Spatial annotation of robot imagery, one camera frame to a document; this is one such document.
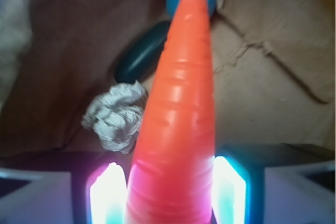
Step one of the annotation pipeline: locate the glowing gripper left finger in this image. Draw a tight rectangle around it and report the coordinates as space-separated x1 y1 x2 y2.
1 152 127 223

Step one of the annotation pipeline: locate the crumpled white paper ball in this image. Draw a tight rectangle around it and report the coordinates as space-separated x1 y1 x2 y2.
81 81 147 154

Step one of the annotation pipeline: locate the orange plastic carrot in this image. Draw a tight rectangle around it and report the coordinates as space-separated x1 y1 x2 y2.
125 0 215 223

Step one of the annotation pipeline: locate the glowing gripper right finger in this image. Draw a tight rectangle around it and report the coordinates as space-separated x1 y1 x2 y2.
212 144 335 223

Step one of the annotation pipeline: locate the dark green oval object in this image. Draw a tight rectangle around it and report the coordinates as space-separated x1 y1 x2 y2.
114 21 171 83

